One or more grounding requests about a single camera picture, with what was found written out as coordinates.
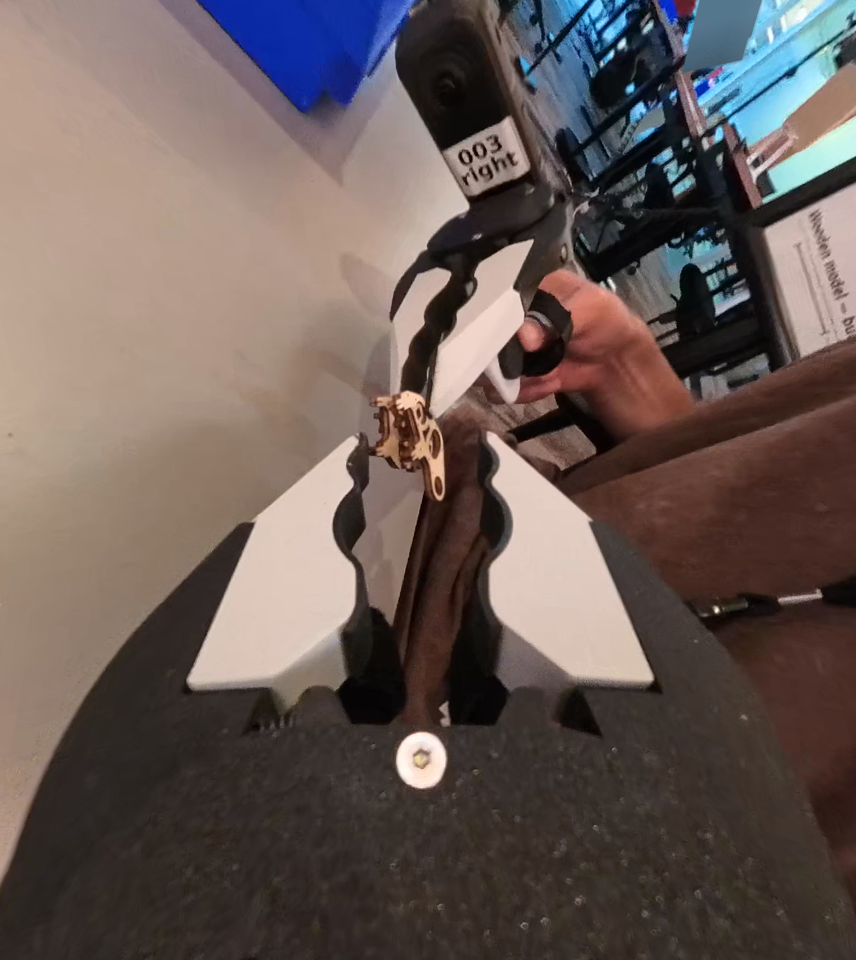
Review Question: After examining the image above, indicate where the brown table black frame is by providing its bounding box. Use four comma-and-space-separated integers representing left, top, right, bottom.
649, 0, 811, 372

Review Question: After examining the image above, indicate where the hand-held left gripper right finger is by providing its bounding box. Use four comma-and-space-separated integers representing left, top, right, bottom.
475, 429, 659, 710

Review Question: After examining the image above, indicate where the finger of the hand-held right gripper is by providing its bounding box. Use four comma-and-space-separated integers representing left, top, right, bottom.
400, 238, 535, 419
387, 296, 417, 399

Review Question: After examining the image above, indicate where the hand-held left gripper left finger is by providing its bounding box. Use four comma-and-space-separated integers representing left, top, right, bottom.
186, 432, 372, 712

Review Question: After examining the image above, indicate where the black office chair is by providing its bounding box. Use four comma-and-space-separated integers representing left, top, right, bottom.
671, 262, 721, 354

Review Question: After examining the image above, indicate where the person's right forearm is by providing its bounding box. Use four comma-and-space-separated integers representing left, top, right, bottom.
563, 318, 856, 601

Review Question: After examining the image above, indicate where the wooden laser-cut model part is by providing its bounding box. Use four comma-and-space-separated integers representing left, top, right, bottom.
369, 391, 450, 504

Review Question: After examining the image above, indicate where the cardboard box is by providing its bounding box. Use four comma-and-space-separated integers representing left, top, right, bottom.
784, 63, 856, 149

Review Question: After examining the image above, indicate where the black and white model box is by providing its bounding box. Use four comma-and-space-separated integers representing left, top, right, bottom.
761, 142, 856, 363

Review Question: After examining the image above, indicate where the person's right hand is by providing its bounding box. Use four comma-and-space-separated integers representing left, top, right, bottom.
516, 268, 699, 417

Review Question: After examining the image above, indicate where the blue plastic bin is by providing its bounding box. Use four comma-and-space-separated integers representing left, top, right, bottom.
199, 0, 417, 115

